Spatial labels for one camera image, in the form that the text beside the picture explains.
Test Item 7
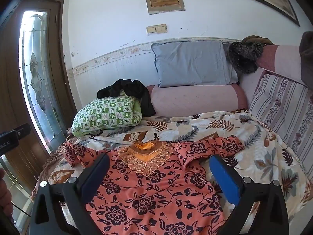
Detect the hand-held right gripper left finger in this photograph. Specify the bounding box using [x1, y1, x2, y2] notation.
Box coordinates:
[29, 153, 110, 235]

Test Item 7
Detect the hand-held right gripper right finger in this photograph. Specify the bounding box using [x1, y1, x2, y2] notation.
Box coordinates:
[209, 155, 290, 235]

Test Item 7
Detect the orange floral garment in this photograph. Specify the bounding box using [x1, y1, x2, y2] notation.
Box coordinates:
[65, 136, 245, 235]

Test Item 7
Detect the pink fringed bedspread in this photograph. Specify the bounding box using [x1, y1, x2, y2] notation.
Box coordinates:
[31, 142, 81, 203]

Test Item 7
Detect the leaf print blanket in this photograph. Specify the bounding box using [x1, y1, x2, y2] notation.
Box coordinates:
[46, 111, 313, 226]

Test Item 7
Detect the wooden stained glass door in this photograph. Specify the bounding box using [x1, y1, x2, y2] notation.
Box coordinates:
[0, 0, 79, 194]

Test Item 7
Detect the green checked pillow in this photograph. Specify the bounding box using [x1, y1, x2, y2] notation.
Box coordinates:
[71, 90, 143, 137]

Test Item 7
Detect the striped floral cushion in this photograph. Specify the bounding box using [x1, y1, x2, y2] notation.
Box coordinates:
[248, 73, 313, 174]

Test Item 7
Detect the black garment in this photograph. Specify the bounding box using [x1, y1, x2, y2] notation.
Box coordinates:
[97, 79, 156, 117]

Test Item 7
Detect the grey pillow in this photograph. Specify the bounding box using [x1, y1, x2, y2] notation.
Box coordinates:
[151, 41, 239, 88]

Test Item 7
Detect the dark furry garment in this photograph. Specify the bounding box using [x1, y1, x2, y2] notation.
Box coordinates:
[226, 41, 264, 75]

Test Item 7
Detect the pink sofa backrest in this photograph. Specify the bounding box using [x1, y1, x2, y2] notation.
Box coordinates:
[238, 44, 313, 108]

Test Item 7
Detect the olive brown garment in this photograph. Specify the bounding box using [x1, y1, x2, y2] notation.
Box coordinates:
[242, 35, 274, 46]

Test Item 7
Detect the dark brown cloth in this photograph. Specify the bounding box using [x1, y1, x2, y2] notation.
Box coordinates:
[299, 31, 313, 90]

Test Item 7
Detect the thin black cable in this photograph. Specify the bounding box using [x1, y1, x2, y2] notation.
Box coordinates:
[11, 202, 31, 217]

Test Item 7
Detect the framed wall plaque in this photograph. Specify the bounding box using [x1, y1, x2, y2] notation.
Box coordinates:
[145, 0, 185, 15]

